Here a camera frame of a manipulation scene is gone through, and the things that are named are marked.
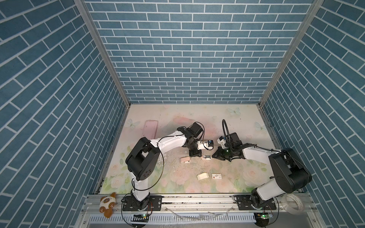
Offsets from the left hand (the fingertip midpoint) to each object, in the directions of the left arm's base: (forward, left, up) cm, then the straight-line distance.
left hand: (200, 152), depth 87 cm
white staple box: (-13, -9, -4) cm, 17 cm away
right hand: (0, -7, -3) cm, 8 cm away
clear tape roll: (-26, -49, -1) cm, 56 cm away
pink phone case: (+21, +35, -4) cm, 41 cm away
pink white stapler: (-2, -4, -4) cm, 5 cm away
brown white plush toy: (-26, +49, -3) cm, 56 cm away
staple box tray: (-13, -1, -5) cm, 13 cm away
